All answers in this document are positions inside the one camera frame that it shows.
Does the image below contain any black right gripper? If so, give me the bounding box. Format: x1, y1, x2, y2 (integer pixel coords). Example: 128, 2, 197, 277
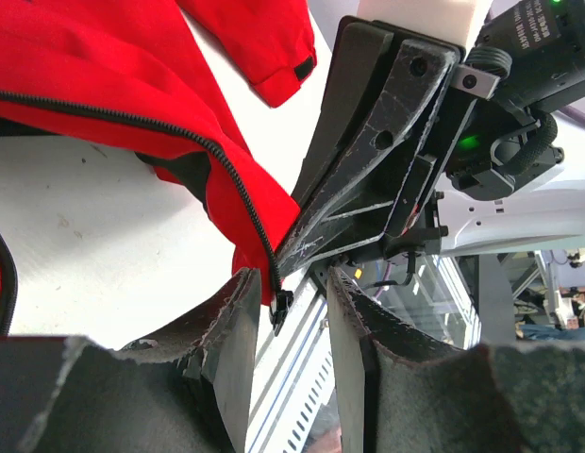
277, 22, 585, 277

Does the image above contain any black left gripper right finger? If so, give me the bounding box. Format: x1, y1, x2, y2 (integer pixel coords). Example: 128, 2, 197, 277
326, 268, 585, 452

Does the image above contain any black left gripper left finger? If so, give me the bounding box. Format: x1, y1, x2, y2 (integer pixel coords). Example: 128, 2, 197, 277
0, 268, 261, 452

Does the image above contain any red zip jacket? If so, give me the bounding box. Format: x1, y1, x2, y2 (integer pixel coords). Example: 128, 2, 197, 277
0, 1, 317, 331

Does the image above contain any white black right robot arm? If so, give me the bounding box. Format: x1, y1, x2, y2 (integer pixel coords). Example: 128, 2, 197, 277
276, 1, 585, 275

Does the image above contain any aluminium mounting rail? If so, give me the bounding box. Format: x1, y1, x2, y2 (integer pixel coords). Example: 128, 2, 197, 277
244, 263, 477, 453

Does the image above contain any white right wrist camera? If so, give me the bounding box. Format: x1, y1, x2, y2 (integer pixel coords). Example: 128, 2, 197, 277
357, 0, 493, 50

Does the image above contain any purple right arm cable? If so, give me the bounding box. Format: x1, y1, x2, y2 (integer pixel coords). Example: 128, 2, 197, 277
560, 103, 585, 138

